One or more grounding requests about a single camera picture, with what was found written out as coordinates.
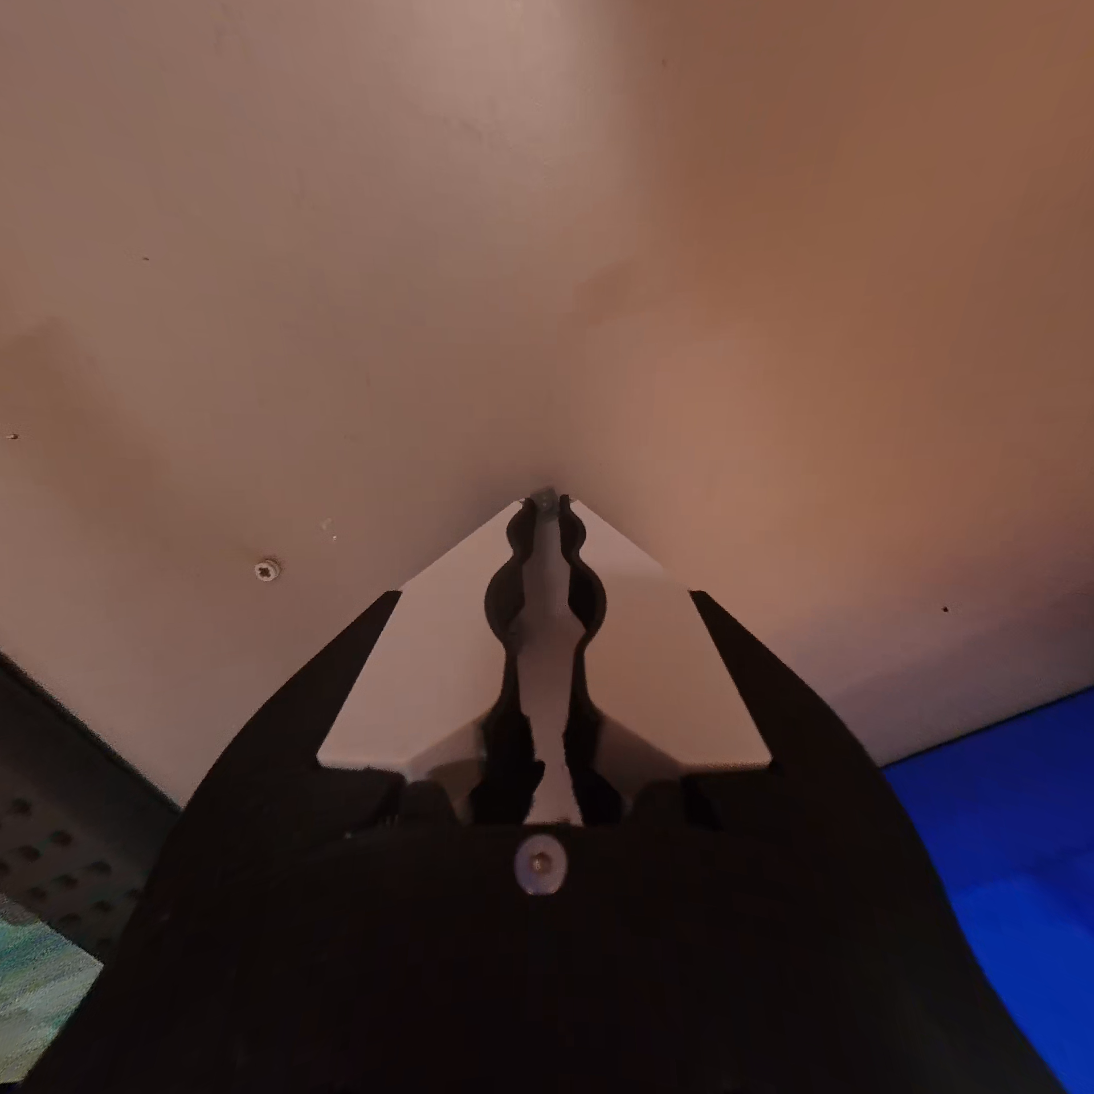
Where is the blue plastic bin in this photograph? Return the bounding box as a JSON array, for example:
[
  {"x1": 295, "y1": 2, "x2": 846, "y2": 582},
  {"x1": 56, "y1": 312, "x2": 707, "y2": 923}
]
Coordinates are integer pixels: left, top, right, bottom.
[{"x1": 880, "y1": 693, "x2": 1094, "y2": 1094}]

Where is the black perforated pad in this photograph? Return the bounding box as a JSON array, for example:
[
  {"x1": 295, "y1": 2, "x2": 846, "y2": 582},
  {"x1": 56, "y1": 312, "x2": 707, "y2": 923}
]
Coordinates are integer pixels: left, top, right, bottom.
[{"x1": 0, "y1": 654, "x2": 185, "y2": 966}]

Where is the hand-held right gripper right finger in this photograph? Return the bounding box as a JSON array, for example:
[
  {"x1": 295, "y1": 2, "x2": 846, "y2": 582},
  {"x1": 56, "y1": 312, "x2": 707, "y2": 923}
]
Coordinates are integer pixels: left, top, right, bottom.
[{"x1": 557, "y1": 493, "x2": 775, "y2": 826}]

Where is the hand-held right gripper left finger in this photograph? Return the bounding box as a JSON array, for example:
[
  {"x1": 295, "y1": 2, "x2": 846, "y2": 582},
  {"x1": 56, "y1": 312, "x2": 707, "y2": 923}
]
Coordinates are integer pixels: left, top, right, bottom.
[{"x1": 316, "y1": 497, "x2": 547, "y2": 826}]

